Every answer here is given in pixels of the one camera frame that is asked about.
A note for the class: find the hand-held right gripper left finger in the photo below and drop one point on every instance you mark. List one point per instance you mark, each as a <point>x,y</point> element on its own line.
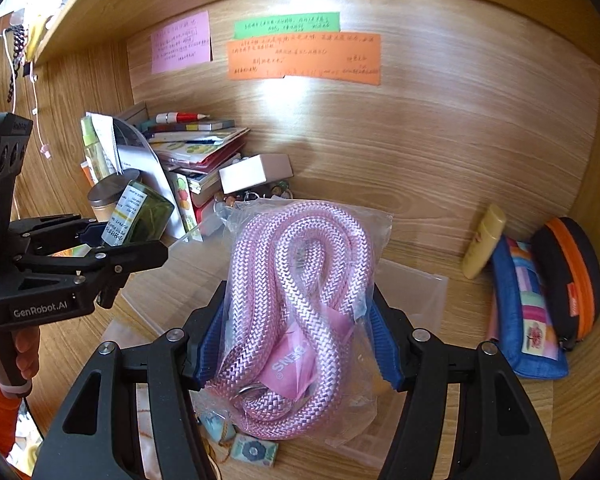
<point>210,340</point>

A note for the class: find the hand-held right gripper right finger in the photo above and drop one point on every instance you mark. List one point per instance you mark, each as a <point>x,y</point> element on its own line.
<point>385,345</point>

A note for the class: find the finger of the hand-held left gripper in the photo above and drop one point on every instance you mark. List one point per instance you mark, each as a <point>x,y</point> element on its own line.
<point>55,227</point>
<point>130,257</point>

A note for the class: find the green jar with white label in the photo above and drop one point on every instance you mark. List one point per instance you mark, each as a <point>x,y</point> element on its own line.
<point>150,215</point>

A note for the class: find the clear plastic storage box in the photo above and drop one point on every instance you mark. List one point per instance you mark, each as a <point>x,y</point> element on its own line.
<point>415,290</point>

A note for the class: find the wooden desktop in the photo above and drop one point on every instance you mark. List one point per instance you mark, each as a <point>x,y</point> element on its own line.
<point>430,240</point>

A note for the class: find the person's left hand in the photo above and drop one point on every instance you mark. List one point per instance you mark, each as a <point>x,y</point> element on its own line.
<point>27,355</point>

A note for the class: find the orange tube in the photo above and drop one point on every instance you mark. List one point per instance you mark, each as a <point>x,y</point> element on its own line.
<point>87,175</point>

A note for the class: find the brown mug with lid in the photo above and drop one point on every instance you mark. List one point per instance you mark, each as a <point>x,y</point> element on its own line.
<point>107,191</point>

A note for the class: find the fruit print carton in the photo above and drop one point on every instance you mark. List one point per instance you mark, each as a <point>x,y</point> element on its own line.
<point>185,200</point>

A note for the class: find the green spray bottle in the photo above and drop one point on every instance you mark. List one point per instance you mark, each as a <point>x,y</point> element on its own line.
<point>95,152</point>

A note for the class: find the small mint green bottle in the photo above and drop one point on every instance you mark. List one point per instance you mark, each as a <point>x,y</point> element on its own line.
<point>215,425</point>

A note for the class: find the grey curved metal stand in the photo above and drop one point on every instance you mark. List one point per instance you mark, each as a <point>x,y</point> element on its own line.
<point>145,165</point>

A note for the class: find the white printed carton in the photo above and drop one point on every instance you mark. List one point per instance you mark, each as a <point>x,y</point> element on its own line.
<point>105,135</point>

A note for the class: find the pink flat wallet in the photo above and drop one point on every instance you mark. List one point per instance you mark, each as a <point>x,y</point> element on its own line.
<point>491,325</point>

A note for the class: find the stack of notebooks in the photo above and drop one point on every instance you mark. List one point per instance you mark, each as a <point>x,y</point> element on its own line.
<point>200,152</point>

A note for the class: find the blue patchwork pouch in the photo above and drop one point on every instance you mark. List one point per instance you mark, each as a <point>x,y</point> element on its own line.
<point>522,310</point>

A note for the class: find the yellow tube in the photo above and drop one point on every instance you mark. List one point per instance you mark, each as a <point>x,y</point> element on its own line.
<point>485,242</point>

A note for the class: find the white cardboard box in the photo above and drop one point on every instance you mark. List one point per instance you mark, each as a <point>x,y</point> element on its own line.
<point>252,172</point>

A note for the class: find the red and white pen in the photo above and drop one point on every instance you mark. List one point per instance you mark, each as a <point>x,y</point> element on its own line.
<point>182,117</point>

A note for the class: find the black case with orange zip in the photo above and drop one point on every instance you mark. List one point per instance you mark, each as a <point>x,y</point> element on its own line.
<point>570,270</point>

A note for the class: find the pink sticky note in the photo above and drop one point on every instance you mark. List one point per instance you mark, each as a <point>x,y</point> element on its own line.
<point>182,42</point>

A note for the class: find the orange sticky note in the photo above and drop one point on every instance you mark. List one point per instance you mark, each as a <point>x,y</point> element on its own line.
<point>305,60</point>

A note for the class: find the green sticky note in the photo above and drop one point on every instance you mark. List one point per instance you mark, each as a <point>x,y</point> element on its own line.
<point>285,25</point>

